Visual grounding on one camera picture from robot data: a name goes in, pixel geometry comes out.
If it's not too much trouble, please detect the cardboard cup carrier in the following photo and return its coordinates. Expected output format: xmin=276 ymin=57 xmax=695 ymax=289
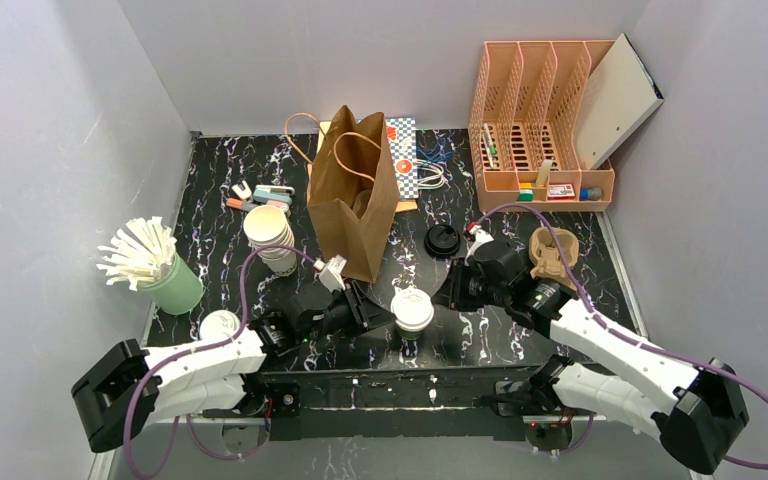
xmin=528 ymin=227 xmax=579 ymax=290

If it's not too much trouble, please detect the brown paper bag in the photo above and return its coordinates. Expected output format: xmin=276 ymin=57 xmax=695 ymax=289
xmin=289 ymin=105 xmax=400 ymax=283

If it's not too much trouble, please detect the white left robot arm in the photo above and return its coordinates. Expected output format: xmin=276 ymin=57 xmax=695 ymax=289
xmin=71 ymin=257 xmax=395 ymax=453

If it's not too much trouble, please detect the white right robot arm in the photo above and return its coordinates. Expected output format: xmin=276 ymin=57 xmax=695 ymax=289
xmin=432 ymin=225 xmax=749 ymax=475

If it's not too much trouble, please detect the black coffee cup lid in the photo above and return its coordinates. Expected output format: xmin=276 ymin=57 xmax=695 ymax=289
xmin=424 ymin=223 xmax=461 ymax=259

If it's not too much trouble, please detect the stack of white lids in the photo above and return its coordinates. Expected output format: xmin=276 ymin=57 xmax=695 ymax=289
xmin=243 ymin=205 xmax=297 ymax=276

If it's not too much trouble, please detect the checkered paper sheet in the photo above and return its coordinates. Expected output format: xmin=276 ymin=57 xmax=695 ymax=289
xmin=385 ymin=117 xmax=419 ymax=201

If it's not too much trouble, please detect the orange file organizer rack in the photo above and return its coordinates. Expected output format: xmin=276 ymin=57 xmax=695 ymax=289
xmin=468 ymin=40 xmax=615 ymax=212

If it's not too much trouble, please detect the green cup of stirrers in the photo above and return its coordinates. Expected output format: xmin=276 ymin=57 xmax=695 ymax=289
xmin=96 ymin=216 xmax=204 ymax=315

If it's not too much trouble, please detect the white folder board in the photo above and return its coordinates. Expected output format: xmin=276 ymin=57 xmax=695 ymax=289
xmin=573 ymin=34 xmax=664 ymax=170

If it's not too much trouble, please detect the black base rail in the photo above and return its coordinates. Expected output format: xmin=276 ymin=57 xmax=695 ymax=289
xmin=245 ymin=368 xmax=584 ymax=428

